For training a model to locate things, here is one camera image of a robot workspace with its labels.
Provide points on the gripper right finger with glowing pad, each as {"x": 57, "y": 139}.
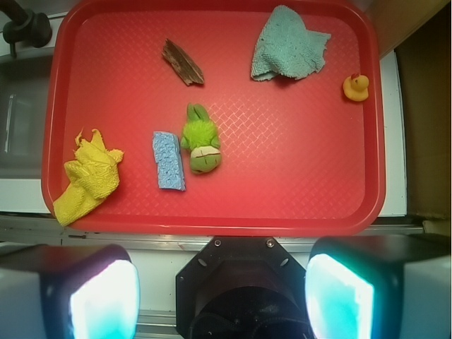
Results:
{"x": 383, "y": 286}

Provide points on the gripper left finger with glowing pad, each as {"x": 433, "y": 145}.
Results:
{"x": 68, "y": 292}

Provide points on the brown wood chip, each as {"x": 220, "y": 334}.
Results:
{"x": 184, "y": 66}

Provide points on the yellow knitted cloth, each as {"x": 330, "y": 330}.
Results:
{"x": 93, "y": 176}

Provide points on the blue sponge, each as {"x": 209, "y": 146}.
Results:
{"x": 170, "y": 171}

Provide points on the yellow rubber duck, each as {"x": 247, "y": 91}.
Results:
{"x": 356, "y": 87}

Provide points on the red plastic tray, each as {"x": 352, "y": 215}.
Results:
{"x": 299, "y": 159}

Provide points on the grey sink basin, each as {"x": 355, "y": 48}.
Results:
{"x": 24, "y": 90}

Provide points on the green plush turtle toy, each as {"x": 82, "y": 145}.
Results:
{"x": 201, "y": 138}

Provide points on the teal knitted cloth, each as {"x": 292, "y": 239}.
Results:
{"x": 286, "y": 47}

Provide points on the brown cardboard box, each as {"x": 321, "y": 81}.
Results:
{"x": 419, "y": 32}

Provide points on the grey sink faucet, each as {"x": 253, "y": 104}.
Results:
{"x": 24, "y": 25}

